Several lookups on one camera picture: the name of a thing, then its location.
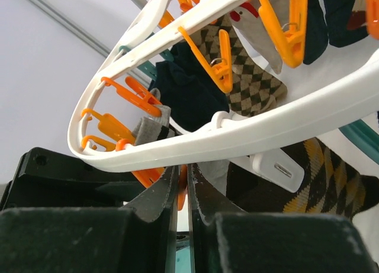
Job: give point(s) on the grey striped sock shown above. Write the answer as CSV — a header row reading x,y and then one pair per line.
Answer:
x,y
150,129

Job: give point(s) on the orange rim clip lower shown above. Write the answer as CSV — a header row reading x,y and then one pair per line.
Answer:
x,y
110,126

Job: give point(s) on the orange clip middle bar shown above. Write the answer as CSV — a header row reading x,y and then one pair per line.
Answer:
x,y
220,68

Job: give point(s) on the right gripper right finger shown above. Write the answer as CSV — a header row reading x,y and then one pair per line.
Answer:
x,y
224,238

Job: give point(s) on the navy blue sock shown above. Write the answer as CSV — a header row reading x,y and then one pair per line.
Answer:
x,y
187,89

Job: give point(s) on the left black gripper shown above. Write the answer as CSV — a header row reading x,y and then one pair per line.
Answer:
x,y
45,178

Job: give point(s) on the orange clip near gripper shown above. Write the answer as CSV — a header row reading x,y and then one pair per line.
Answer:
x,y
165,192

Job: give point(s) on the white hanger clip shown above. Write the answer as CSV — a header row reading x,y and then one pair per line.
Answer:
x,y
278,168

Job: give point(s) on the brown patterned hanging sock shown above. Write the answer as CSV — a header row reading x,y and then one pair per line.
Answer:
x,y
254,90

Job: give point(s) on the orange rim clip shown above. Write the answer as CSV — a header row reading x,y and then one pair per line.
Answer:
x,y
138,95
110,126

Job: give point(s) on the white oval clip hanger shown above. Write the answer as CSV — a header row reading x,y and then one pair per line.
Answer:
x,y
341,102

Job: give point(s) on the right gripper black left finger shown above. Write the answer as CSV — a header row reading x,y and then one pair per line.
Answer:
x,y
111,239

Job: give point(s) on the brown argyle sock front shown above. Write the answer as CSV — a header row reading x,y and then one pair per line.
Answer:
x,y
330,185

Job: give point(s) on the orange rim clip upper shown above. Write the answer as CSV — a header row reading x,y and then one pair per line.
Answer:
x,y
138,95

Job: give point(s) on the large orange clip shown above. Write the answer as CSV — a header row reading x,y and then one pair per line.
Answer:
x,y
289,39

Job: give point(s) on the teal hanger clip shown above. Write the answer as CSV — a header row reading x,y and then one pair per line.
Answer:
x,y
363,137

